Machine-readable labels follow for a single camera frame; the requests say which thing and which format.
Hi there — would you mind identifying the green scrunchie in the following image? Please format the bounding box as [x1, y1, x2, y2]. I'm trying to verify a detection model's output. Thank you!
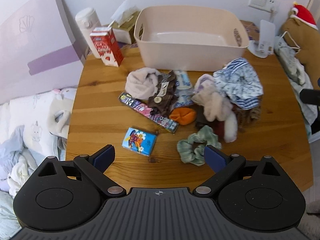
[177, 125, 222, 166]

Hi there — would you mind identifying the white hello kitty plush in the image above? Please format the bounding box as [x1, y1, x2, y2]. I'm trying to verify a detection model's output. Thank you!
[214, 112, 238, 143]

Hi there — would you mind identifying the blue cartoon tissue pack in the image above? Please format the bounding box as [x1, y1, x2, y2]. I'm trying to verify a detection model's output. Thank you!
[122, 127, 157, 157]

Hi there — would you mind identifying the beige fluffy cloth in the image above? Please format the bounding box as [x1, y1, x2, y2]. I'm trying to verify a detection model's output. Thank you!
[191, 74, 233, 122]

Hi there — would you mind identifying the orange knit item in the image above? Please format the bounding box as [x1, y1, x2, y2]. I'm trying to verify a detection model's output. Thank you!
[169, 107, 197, 126]

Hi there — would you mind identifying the blue floral cloth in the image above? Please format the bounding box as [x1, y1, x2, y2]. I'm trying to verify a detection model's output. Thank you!
[213, 57, 264, 110]

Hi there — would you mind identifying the long cartoon sticker box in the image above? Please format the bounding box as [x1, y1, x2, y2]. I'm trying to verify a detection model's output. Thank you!
[118, 92, 178, 133]

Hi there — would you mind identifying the brown bow hair accessory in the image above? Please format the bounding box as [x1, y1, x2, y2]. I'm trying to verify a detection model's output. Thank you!
[148, 70, 178, 117]

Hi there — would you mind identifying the pink fluffy sock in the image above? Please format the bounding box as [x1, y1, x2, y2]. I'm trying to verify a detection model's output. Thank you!
[125, 67, 161, 100]

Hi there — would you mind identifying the brown plush toy red hat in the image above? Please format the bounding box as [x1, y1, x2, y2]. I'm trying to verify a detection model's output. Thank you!
[281, 2, 319, 90]

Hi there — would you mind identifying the white phone stand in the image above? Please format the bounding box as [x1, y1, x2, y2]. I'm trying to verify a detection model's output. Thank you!
[247, 20, 276, 59]

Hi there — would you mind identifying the white bedding pile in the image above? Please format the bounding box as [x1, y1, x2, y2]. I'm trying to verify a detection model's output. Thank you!
[1, 88, 76, 239]

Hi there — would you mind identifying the blue white porcelain tissue pack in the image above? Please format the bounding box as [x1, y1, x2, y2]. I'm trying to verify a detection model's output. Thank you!
[174, 89, 194, 108]

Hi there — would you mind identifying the clear plastic wipes packet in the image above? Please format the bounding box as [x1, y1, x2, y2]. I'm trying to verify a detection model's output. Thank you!
[174, 70, 194, 97]

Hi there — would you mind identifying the purple white board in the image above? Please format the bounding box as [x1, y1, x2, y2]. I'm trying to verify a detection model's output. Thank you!
[1, 0, 85, 103]

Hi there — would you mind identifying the red milk carton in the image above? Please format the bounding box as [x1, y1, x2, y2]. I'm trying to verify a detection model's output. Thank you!
[90, 27, 124, 67]

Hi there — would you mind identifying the beige plastic storage bin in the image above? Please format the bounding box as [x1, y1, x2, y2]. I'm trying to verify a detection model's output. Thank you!
[134, 5, 249, 72]

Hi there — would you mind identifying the white thermos bottle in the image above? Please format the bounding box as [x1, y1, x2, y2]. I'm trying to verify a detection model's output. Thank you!
[75, 7, 101, 59]

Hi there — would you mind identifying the yellow tissue box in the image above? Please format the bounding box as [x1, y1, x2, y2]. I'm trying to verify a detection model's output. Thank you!
[111, 0, 140, 44]

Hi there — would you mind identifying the white power cable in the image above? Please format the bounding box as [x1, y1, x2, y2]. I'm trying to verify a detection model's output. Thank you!
[268, 6, 278, 25]

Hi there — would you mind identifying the white wall socket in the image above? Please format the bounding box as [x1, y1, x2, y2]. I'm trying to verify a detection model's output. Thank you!
[248, 0, 279, 12]

